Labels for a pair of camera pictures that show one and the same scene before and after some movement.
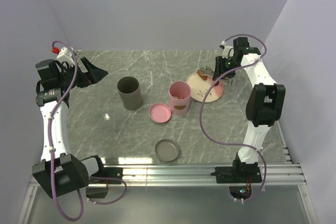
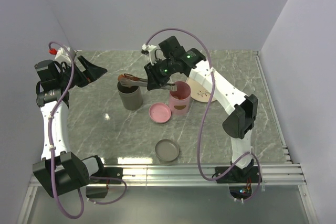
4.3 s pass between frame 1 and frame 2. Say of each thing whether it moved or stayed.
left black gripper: stayed
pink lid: stayed
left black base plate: stayed
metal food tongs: moved
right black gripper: moved
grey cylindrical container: stayed
